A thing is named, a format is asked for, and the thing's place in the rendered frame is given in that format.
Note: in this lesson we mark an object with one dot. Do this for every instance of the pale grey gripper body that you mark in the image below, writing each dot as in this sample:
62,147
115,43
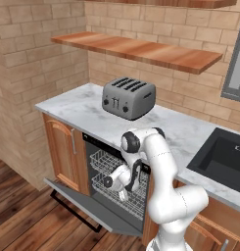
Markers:
123,195

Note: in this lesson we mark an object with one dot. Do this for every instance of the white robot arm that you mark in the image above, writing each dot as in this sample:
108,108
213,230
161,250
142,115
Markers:
172,183

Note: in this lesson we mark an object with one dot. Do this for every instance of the grey dishwasher door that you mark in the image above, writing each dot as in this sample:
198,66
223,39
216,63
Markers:
92,206

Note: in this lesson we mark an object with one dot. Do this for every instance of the black dishwasher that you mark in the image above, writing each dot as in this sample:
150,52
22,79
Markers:
88,170

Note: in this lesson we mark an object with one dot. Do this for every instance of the wooden cupboard door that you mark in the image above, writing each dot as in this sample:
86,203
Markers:
64,153
203,235

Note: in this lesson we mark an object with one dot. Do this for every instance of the grey four-slot toaster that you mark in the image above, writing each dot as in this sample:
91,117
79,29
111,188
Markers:
131,98

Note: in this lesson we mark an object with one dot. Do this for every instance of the black kitchen sink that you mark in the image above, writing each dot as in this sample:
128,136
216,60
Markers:
222,160

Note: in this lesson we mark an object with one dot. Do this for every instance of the grey framed window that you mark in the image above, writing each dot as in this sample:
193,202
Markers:
237,65

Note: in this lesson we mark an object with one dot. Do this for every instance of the long wooden wall shelf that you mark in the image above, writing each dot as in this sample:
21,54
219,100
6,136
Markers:
141,50

